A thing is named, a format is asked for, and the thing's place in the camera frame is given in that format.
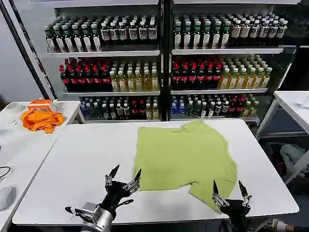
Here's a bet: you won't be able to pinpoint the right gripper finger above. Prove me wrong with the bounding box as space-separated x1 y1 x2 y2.
238 180 253 207
211 179 229 207

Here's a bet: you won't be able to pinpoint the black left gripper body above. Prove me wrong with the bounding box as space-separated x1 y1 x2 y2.
98 180 133 216

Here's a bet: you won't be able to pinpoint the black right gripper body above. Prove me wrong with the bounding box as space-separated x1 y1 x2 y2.
220 199 252 232

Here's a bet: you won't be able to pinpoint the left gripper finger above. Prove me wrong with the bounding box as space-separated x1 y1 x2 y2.
104 164 120 187
122 168 142 194

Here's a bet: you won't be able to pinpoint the light green shirt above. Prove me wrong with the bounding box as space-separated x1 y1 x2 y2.
133 120 238 215

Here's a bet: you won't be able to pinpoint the person's shoe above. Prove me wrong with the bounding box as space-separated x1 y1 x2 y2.
255 218 296 232

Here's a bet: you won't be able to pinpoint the black basket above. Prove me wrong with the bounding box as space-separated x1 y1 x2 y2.
264 142 309 180

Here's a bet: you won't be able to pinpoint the grey clothes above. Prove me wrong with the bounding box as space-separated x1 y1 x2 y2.
280 144 308 174

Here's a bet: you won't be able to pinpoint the white side table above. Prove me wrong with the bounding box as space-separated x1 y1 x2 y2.
0 100 85 232

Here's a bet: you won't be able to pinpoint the orange cloth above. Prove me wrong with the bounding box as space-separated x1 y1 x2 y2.
20 110 66 134

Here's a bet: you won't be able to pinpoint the orange and white box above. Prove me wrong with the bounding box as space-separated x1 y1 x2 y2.
27 99 54 113

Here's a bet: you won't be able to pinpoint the grey fabric item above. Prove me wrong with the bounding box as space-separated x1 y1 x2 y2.
0 185 17 211

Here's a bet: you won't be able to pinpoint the white table with legs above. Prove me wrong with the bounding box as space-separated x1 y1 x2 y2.
255 90 309 185

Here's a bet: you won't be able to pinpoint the shelf unit with bottles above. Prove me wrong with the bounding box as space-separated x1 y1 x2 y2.
43 6 162 122
170 4 298 124

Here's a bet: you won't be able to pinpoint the crumpled clear plastic bag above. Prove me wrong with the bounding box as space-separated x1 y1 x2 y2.
295 95 309 110

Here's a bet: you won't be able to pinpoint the white tape roll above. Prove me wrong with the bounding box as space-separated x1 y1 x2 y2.
6 101 21 114

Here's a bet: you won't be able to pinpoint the black slanted pole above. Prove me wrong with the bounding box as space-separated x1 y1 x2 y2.
0 0 58 101

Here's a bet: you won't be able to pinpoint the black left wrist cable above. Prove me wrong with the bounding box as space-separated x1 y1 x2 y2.
64 199 134 219

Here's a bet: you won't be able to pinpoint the thin black cable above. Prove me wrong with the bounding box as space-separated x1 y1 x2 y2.
0 165 14 181

